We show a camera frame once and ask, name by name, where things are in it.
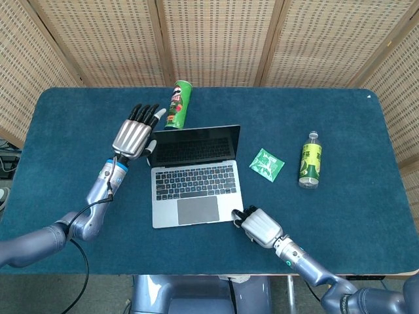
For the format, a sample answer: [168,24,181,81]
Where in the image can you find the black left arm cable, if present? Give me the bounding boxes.
[60,192,115,314]

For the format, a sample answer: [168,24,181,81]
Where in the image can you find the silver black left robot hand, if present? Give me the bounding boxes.
[111,103,167,160]

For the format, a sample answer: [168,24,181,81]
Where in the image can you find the green Pringles can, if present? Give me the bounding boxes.
[164,80,193,131]

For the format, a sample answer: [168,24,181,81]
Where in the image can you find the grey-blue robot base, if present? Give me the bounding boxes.
[130,274,272,314]

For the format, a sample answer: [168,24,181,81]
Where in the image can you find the silver laptop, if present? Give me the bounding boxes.
[149,124,245,229]

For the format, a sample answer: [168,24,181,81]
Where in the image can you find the green tea bottle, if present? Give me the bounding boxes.
[298,130,323,190]

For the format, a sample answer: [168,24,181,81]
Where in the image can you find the black bar under table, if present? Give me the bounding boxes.
[346,275,384,282]

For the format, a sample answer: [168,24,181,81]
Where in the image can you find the black cable on robot base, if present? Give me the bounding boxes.
[228,277,237,314]

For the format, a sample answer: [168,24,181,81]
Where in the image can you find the blue felt table cover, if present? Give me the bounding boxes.
[0,86,414,276]

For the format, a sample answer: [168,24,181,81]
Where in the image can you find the dark equipment with cables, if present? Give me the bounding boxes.
[0,139,22,180]

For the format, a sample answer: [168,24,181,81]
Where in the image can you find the metal table leg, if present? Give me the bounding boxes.
[287,275,295,314]

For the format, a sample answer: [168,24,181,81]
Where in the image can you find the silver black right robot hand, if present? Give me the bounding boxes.
[230,205,284,249]

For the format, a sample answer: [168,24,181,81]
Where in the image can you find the woven bamboo folding screen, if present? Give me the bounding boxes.
[0,0,419,210]

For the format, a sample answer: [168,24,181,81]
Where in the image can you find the green sachet with white pattern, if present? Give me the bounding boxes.
[249,148,285,182]

